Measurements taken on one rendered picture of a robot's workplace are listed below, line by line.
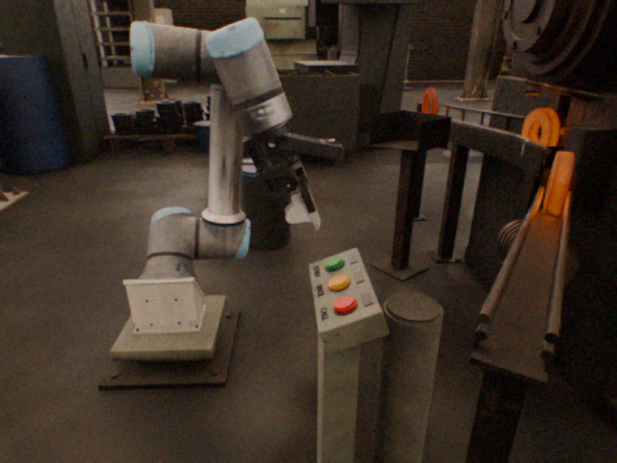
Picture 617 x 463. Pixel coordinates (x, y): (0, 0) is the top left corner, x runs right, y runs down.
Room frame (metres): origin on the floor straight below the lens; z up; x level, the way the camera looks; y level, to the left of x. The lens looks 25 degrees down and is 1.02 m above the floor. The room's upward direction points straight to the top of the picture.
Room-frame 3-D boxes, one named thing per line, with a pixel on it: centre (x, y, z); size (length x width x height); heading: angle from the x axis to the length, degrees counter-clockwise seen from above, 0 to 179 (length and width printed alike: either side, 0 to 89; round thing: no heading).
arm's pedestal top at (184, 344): (1.27, 0.47, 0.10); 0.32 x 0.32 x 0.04; 2
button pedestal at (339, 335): (0.70, -0.06, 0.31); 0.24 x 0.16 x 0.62; 4
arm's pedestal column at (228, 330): (1.27, 0.47, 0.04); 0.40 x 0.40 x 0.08; 2
